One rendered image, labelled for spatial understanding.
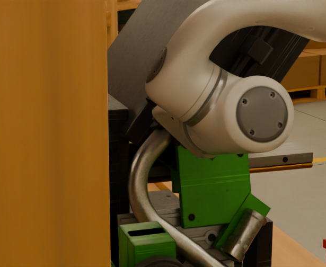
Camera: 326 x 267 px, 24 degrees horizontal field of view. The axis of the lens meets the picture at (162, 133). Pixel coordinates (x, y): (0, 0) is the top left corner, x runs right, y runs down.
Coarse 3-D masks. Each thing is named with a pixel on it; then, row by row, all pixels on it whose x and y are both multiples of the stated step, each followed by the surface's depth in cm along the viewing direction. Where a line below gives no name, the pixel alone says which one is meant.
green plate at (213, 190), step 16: (176, 160) 117; (192, 160) 116; (208, 160) 117; (224, 160) 118; (240, 160) 119; (176, 176) 121; (192, 176) 116; (208, 176) 117; (224, 176) 118; (240, 176) 119; (176, 192) 122; (192, 192) 116; (208, 192) 117; (224, 192) 118; (240, 192) 119; (192, 208) 116; (208, 208) 117; (224, 208) 118; (192, 224) 116; (208, 224) 117
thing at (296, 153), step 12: (132, 144) 141; (288, 144) 141; (132, 156) 133; (252, 156) 133; (264, 156) 133; (276, 156) 134; (288, 156) 134; (300, 156) 135; (312, 156) 136; (156, 168) 127; (168, 168) 128; (252, 168) 133; (264, 168) 133; (276, 168) 134; (288, 168) 135; (300, 168) 136; (156, 180) 128; (168, 180) 128
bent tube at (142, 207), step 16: (160, 128) 112; (144, 144) 112; (160, 144) 112; (144, 160) 111; (128, 176) 111; (144, 176) 111; (128, 192) 111; (144, 192) 111; (144, 208) 111; (176, 240) 112; (192, 240) 113; (192, 256) 112; (208, 256) 113
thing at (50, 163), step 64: (0, 0) 41; (64, 0) 42; (0, 64) 42; (64, 64) 43; (0, 128) 42; (64, 128) 44; (0, 192) 43; (64, 192) 44; (0, 256) 44; (64, 256) 45
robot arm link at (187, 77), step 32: (224, 0) 84; (256, 0) 83; (288, 0) 83; (320, 0) 83; (192, 32) 83; (224, 32) 83; (320, 32) 85; (160, 64) 85; (192, 64) 83; (160, 96) 85; (192, 96) 84
